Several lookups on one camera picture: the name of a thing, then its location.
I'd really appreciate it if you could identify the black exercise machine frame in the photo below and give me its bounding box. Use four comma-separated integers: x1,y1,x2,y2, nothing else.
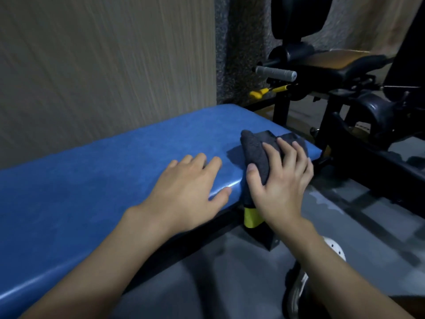
245,41,425,218

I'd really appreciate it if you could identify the person's right hand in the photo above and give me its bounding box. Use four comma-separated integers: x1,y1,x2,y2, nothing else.
245,137,314,235

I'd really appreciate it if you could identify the person's right forearm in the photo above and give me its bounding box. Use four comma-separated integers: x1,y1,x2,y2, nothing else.
275,217,416,319

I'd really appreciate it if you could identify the grey handle grip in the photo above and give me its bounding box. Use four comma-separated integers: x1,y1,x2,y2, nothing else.
255,65,298,82

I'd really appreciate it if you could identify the person's left forearm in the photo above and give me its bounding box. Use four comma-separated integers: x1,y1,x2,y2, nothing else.
19,207,173,319

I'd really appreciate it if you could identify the white clog shoe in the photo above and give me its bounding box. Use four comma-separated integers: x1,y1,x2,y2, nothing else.
287,236,347,319

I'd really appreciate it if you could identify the black machine side shroud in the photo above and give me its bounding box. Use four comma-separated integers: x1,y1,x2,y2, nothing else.
383,3,425,100

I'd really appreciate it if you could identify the blue padded bench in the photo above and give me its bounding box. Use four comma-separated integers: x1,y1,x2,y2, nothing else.
0,103,323,319

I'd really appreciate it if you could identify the person's left hand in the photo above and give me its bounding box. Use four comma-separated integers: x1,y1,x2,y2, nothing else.
131,153,232,236

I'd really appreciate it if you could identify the grey and yellow cleaning cloth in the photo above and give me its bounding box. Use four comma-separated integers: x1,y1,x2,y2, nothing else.
240,129,309,230

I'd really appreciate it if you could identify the black machine seat pad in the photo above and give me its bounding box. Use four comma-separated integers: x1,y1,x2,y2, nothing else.
297,49,387,82

